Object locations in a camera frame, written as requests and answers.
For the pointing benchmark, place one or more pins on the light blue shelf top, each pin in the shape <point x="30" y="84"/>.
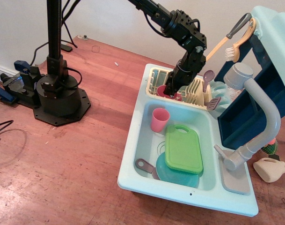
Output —
<point x="270" y="30"/>

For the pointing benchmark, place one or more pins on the beige toy jug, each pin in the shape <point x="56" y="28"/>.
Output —
<point x="270" y="170"/>

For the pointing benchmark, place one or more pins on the light blue plates in rack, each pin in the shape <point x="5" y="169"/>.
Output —
<point x="220" y="89"/>

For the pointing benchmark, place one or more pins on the purple pan handle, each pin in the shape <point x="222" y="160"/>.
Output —
<point x="147" y="167"/>

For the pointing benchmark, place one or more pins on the pink mug with handle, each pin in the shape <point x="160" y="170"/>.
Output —
<point x="160" y="92"/>

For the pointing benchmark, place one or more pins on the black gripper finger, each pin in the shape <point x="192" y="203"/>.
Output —
<point x="173" y="91"/>
<point x="168" y="90"/>

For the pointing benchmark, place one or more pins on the blue clamp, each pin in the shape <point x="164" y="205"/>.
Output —
<point x="21" y="88"/>

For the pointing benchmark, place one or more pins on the cream dish rack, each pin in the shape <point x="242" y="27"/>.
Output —
<point x="191" y="95"/>

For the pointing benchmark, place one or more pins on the purple toy spoon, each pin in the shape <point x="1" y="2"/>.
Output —
<point x="207" y="77"/>

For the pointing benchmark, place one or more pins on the light blue toy sink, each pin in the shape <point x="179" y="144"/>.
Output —
<point x="143" y="143"/>

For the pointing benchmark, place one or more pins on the yellow dish brush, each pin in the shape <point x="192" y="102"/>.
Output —
<point x="233" y="53"/>

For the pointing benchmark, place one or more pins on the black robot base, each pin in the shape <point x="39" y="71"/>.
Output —
<point x="59" y="105"/>

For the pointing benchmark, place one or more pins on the grey toy faucet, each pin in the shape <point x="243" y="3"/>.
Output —
<point x="240" y="77"/>

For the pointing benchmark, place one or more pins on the pink plastic tumbler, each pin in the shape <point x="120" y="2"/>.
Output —
<point x="160" y="117"/>

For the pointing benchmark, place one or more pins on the dark blue shelf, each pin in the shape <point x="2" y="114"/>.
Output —
<point x="244" y="119"/>

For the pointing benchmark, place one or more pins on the purple toy spatula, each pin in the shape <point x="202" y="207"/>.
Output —
<point x="213" y="103"/>

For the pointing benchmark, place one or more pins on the teal plastic plate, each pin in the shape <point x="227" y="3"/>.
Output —
<point x="175" y="176"/>

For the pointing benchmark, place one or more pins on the black power adapter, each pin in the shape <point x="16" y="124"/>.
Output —
<point x="65" y="48"/>

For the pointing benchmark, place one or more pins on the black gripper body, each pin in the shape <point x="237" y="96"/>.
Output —
<point x="183" y="74"/>

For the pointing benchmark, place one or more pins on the toy knife grey handle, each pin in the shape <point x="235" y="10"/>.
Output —
<point x="226" y="37"/>

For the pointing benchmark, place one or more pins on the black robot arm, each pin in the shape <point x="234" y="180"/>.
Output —
<point x="178" y="26"/>

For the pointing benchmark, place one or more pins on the green cutting board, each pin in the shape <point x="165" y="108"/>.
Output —
<point x="182" y="149"/>

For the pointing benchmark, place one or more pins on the green toy vegetable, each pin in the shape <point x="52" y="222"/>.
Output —
<point x="270" y="149"/>

